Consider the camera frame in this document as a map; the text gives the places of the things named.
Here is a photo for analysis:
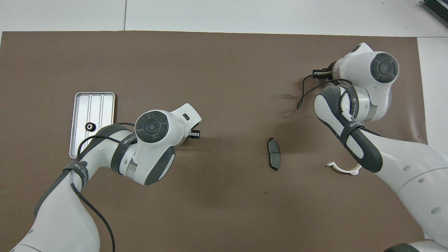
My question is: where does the silver metal tray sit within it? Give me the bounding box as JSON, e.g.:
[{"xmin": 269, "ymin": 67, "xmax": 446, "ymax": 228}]
[{"xmin": 69, "ymin": 92, "xmax": 116, "ymax": 160}]

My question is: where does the brown table mat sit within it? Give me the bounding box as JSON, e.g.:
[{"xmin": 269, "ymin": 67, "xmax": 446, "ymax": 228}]
[{"xmin": 0, "ymin": 31, "xmax": 441, "ymax": 252}]

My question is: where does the dark grey brake pad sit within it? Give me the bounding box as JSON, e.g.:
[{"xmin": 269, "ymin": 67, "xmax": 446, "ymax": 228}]
[{"xmin": 267, "ymin": 137, "xmax": 281, "ymax": 171}]

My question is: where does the black ribbed device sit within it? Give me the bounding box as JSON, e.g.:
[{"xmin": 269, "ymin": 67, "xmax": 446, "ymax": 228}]
[{"xmin": 422, "ymin": 0, "xmax": 448, "ymax": 18}]

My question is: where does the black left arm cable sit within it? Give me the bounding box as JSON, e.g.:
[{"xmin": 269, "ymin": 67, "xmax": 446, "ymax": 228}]
[{"xmin": 70, "ymin": 122, "xmax": 137, "ymax": 252}]

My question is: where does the white curved plastic bracket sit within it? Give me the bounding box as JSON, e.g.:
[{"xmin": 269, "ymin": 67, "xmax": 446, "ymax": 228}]
[{"xmin": 326, "ymin": 160, "xmax": 362, "ymax": 175}]

